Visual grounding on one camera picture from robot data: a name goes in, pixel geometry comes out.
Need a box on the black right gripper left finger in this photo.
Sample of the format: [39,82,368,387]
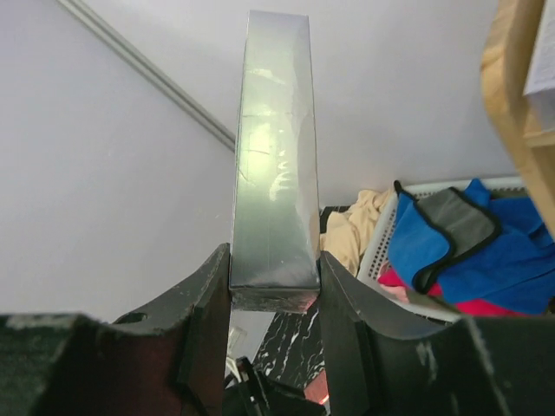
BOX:
[1,244,230,415]

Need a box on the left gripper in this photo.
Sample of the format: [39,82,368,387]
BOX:
[223,357,328,416]

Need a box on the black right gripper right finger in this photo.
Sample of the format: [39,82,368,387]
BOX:
[318,252,554,415]

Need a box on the red 3D toothpaste box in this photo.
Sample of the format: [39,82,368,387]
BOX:
[304,370,330,405]

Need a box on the silver toothpaste box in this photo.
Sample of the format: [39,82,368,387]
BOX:
[229,10,321,313]

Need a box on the wooden shelf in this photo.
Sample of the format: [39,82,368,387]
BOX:
[480,1,554,233]

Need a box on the white plastic basket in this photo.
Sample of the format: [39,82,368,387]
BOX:
[357,175,528,324]

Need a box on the magenta cloth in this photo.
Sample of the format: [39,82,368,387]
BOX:
[377,269,526,317]

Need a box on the beige cloth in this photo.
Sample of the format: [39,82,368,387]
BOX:
[320,189,393,276]

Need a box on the grey cloth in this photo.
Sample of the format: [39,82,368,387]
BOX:
[415,187,501,263]

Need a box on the blue cloth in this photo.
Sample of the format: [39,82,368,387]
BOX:
[378,179,554,316]

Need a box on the aluminium rail frame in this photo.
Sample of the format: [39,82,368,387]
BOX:
[57,0,235,152]

